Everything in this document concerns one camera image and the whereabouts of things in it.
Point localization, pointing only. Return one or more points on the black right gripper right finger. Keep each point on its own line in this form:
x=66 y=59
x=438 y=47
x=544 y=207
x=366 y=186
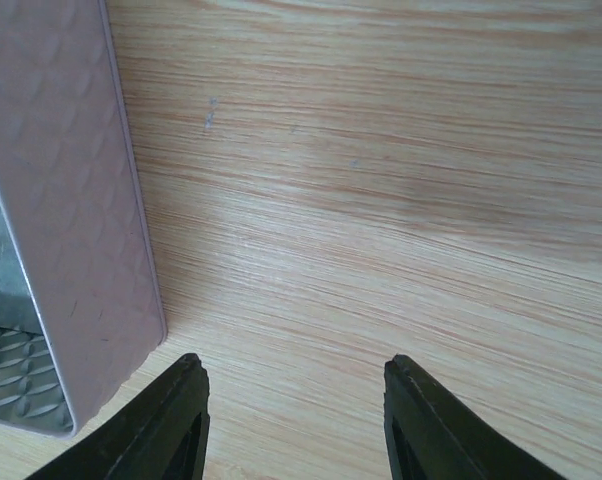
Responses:
x=431 y=434

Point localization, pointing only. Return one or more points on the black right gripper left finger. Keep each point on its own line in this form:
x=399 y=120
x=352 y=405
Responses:
x=161 y=434

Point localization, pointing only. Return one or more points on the pink metal tin tray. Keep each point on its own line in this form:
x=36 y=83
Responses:
x=80 y=308

